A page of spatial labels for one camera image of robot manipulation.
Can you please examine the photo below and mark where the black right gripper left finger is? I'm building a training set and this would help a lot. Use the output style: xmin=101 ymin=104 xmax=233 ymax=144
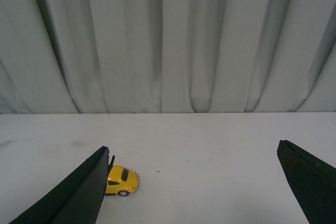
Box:
xmin=11 ymin=146 xmax=114 ymax=223

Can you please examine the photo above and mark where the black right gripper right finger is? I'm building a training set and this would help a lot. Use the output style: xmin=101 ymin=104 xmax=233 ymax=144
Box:
xmin=277 ymin=140 xmax=335 ymax=223

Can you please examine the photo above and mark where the yellow beetle toy car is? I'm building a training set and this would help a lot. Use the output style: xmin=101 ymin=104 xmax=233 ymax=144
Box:
xmin=105 ymin=165 xmax=139 ymax=197

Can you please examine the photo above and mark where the grey pleated curtain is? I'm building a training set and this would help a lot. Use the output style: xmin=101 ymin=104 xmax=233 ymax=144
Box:
xmin=1 ymin=0 xmax=335 ymax=114

